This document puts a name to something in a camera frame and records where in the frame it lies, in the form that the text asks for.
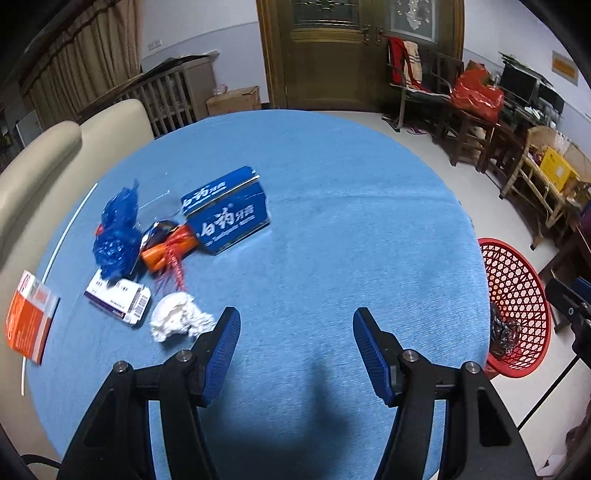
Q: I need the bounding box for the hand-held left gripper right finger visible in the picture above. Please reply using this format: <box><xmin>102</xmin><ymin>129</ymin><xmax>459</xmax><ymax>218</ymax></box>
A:
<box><xmin>352</xmin><ymin>307</ymin><xmax>548</xmax><ymax>480</ymax></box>

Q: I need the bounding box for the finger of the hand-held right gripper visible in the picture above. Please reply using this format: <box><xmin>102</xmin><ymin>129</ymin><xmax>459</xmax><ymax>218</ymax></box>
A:
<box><xmin>546</xmin><ymin>276</ymin><xmax>591</xmax><ymax>334</ymax></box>

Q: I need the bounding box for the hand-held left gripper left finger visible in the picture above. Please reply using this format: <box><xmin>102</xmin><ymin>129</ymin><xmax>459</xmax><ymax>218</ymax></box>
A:
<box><xmin>55</xmin><ymin>306</ymin><xmax>242</xmax><ymax>480</ymax></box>

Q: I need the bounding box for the red plastic basket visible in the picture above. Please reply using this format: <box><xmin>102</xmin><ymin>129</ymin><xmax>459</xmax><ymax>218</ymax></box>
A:
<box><xmin>476</xmin><ymin>237</ymin><xmax>554</xmax><ymax>379</ymax></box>

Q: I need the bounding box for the white tissue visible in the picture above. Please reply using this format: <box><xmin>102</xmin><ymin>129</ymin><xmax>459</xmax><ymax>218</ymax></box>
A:
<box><xmin>149</xmin><ymin>292</ymin><xmax>216</xmax><ymax>343</ymax></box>

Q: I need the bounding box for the white purple medicine box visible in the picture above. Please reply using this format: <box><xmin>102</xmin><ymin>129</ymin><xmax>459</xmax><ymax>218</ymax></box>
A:
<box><xmin>83</xmin><ymin>271</ymin><xmax>153</xmax><ymax>328</ymax></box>

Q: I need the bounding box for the orange snack wrapper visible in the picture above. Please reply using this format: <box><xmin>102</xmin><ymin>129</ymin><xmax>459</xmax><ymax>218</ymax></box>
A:
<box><xmin>139</xmin><ymin>220</ymin><xmax>200</xmax><ymax>292</ymax></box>

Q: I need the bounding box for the blue toothpaste box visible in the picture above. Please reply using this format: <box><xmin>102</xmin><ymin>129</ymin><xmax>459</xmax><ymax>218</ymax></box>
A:
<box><xmin>179</xmin><ymin>166</ymin><xmax>271</xmax><ymax>256</ymax></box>

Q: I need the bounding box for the blue plastic bag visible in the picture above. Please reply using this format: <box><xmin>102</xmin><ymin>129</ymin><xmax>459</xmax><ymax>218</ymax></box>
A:
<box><xmin>91</xmin><ymin>179</ymin><xmax>143</xmax><ymax>280</ymax></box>

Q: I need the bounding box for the orange white box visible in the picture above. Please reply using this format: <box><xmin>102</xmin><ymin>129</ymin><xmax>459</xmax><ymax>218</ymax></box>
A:
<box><xmin>4</xmin><ymin>270</ymin><xmax>61</xmax><ymax>367</ymax></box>

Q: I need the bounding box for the dark wooden table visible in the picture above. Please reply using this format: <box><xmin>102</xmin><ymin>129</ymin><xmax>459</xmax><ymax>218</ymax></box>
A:
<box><xmin>538</xmin><ymin>222</ymin><xmax>591</xmax><ymax>334</ymax></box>

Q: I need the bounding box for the black plastic bag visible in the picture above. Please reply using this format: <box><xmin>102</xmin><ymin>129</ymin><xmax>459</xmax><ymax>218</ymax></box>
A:
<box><xmin>489</xmin><ymin>302</ymin><xmax>522</xmax><ymax>358</ymax></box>

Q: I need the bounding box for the bamboo chair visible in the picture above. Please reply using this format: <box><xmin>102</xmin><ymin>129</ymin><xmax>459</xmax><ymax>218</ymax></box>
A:
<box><xmin>499</xmin><ymin>126</ymin><xmax>591</xmax><ymax>251</ymax></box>

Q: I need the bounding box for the yellow box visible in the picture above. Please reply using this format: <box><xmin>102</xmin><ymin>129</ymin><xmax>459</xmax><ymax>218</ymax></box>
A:
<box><xmin>539</xmin><ymin>147</ymin><xmax>581</xmax><ymax>193</ymax></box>

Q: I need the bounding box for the blue tablecloth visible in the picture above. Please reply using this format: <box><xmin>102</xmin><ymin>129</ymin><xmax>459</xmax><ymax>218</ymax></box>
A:
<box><xmin>25</xmin><ymin>109</ymin><xmax>493</xmax><ymax>480</ymax></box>

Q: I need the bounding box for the dark wooden stool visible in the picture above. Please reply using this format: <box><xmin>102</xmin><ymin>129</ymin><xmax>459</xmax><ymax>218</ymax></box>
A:
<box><xmin>438</xmin><ymin>53</ymin><xmax>502</xmax><ymax>174</ymax></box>

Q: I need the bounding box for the thin white rod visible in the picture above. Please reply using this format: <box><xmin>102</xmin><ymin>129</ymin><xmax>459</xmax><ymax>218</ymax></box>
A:
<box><xmin>20</xmin><ymin>183</ymin><xmax>99</xmax><ymax>397</ymax></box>

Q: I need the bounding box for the black monitor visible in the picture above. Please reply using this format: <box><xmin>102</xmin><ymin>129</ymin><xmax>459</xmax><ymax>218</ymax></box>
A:
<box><xmin>499</xmin><ymin>64</ymin><xmax>540</xmax><ymax>108</ymax></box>

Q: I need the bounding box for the red plastic bag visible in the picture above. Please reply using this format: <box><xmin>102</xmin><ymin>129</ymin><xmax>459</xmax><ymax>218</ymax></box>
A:
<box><xmin>451</xmin><ymin>65</ymin><xmax>506</xmax><ymax>124</ymax></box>

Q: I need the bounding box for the cardboard box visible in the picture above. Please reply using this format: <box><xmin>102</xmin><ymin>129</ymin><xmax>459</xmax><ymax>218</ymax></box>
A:
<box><xmin>206</xmin><ymin>86</ymin><xmax>262</xmax><ymax>117</ymax></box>

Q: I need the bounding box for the grey wooden crib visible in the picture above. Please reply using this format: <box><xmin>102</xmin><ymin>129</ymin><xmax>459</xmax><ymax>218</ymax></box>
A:
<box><xmin>78</xmin><ymin>54</ymin><xmax>219</xmax><ymax>138</ymax></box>

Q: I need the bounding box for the chair with red towel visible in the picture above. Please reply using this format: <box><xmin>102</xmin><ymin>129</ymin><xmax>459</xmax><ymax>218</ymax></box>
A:
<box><xmin>381</xmin><ymin>36</ymin><xmax>455</xmax><ymax>134</ymax></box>

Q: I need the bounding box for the wooden door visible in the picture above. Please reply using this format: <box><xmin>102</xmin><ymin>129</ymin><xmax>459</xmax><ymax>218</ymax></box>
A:
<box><xmin>255</xmin><ymin>0</ymin><xmax>466</xmax><ymax>113</ymax></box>

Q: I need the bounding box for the brown curtain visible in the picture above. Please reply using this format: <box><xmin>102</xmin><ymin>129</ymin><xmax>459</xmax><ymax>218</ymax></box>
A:
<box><xmin>18</xmin><ymin>0</ymin><xmax>144</xmax><ymax>130</ymax></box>

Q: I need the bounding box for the orange wall sign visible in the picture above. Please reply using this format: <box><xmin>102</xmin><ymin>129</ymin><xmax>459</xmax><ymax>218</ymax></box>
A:
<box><xmin>551</xmin><ymin>50</ymin><xmax>580</xmax><ymax>86</ymax></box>

